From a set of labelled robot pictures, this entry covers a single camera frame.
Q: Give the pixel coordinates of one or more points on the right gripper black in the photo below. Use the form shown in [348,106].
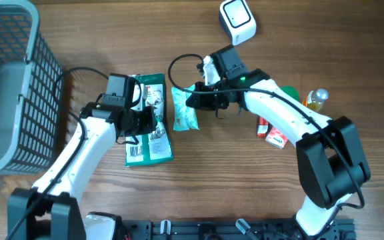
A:
[204,102]

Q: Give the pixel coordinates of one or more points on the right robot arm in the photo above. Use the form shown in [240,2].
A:
[331,161]

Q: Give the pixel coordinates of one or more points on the red sachet stick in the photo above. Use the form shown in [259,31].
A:
[262,127]

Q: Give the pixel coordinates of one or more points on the grey plastic mesh basket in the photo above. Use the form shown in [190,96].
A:
[30,93]

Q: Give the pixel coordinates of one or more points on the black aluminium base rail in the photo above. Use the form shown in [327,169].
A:
[265,230]

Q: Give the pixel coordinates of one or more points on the green lid white jar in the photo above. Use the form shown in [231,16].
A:
[291,91]

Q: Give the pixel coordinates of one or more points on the mint green wipes packet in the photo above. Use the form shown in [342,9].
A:
[185,117]

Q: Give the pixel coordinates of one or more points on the white barcode scanner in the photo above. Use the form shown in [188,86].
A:
[237,21]

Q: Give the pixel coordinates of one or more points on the orange Kleenex tissue pack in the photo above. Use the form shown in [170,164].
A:
[276,138]

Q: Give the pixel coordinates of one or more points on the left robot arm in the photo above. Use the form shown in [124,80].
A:
[50,209]

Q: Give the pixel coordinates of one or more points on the yellow oil bottle silver cap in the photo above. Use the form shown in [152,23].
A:
[316,99]

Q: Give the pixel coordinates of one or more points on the green white gloves packet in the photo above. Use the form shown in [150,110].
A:
[155,147]

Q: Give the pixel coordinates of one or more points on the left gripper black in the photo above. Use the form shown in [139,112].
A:
[149,124]

